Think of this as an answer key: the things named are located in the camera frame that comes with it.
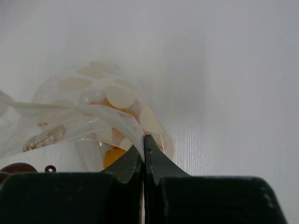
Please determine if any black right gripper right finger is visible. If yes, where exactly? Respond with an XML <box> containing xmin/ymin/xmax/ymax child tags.
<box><xmin>144</xmin><ymin>135</ymin><xmax>287</xmax><ymax>224</ymax></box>

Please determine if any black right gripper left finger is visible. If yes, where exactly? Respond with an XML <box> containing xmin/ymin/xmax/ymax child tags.
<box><xmin>0</xmin><ymin>147</ymin><xmax>142</xmax><ymax>224</ymax></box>

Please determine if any clear zip top bag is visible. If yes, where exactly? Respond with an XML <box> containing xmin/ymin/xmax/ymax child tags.
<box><xmin>0</xmin><ymin>61</ymin><xmax>174</xmax><ymax>172</ymax></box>

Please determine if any purple fake grape bunch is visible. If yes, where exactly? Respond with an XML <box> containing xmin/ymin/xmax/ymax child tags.
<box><xmin>0</xmin><ymin>162</ymin><xmax>37</xmax><ymax>184</ymax></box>

